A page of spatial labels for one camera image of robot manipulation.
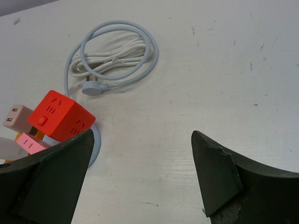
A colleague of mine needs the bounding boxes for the pink plug adapter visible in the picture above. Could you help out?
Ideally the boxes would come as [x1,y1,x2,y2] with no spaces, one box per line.
[16,133,50,154]

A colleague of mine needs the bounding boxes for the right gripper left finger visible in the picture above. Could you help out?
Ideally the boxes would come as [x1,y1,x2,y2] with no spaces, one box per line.
[0,129,94,224]

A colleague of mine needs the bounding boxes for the blue round power socket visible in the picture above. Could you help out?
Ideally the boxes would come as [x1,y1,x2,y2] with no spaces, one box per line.
[43,124,101,168]

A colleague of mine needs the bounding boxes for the orange power strip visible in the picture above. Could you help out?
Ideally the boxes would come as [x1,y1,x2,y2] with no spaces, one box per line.
[0,131,50,163]

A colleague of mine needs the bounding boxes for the blue socket cord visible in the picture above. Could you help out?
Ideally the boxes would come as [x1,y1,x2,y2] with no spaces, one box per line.
[64,20,159,98]

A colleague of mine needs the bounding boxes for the brown pink charger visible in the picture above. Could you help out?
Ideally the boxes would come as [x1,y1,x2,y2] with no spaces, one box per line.
[3,105,33,133]

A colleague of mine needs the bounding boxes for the red cube socket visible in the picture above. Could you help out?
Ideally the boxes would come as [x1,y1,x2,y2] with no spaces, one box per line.
[28,90,96,142]

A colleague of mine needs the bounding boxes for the white charger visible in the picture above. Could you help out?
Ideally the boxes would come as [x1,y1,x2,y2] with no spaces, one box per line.
[0,137,28,161]

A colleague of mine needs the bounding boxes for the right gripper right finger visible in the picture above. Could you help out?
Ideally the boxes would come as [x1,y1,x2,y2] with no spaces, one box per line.
[191,131,299,224]

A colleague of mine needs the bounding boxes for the white power strip cord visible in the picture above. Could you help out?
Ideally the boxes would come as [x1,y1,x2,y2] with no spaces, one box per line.
[68,35,155,93]

